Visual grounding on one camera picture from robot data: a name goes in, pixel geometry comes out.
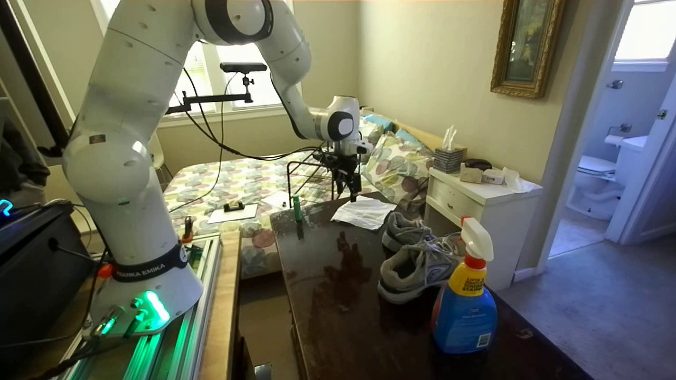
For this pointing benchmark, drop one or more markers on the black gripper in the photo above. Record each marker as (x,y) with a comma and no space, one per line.
(343,164)

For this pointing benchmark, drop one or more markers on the white paper napkin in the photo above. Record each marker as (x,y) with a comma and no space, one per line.
(366,213)

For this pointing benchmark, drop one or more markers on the grey blue running shoe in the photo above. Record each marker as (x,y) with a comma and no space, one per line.
(404,228)
(415,276)

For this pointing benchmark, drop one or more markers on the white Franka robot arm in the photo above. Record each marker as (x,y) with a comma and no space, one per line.
(134,106)

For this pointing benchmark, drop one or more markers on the floral pillow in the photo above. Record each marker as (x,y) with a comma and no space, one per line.
(397,165)

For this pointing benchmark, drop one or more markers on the green marker pen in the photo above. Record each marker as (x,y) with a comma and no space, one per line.
(295,208)

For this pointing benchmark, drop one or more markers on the black thin metal stand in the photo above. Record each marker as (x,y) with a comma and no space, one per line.
(290,180)

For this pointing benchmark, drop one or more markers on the teal pillow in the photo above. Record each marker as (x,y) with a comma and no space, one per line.
(376,127)

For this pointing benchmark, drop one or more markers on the wooden headboard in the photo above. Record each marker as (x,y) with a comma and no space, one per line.
(422,137)

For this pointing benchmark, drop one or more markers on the bed with floral quilt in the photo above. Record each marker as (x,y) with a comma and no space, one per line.
(238,183)

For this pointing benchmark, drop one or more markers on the small black object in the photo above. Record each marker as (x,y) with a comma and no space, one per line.
(232,205)

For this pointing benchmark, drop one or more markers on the white paper sheet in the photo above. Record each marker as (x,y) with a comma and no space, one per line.
(232,213)

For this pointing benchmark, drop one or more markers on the dark flat item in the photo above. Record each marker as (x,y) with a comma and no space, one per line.
(478,165)

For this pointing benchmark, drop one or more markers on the white crumpled items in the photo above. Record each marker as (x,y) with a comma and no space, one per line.
(492,179)

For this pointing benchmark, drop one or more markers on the white nightstand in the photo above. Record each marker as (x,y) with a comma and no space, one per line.
(492,211)

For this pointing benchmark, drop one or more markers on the bright window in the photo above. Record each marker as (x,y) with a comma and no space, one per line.
(647,33)
(235,88)

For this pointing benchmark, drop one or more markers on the blue orange spray bottle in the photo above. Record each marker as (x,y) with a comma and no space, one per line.
(463,318)

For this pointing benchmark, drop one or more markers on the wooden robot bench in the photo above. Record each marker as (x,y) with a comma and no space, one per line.
(219,318)

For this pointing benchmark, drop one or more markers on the gold framed painting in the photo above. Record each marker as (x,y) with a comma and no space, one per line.
(529,42)

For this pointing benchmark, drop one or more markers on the white toilet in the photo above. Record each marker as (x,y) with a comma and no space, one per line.
(591,190)

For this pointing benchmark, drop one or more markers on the white hinged door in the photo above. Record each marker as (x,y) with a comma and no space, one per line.
(647,183)

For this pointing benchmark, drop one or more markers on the black equipment box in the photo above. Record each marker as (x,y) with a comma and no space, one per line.
(35,266)

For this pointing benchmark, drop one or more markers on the black bar camera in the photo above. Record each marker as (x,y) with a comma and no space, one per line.
(243,68)

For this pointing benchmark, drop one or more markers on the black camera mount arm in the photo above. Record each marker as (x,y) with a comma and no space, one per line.
(211,99)

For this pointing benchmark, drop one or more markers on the aluminium mounting rail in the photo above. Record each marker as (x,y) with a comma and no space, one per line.
(176,345)

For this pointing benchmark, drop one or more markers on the black metal post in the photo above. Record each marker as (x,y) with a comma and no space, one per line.
(39,86)

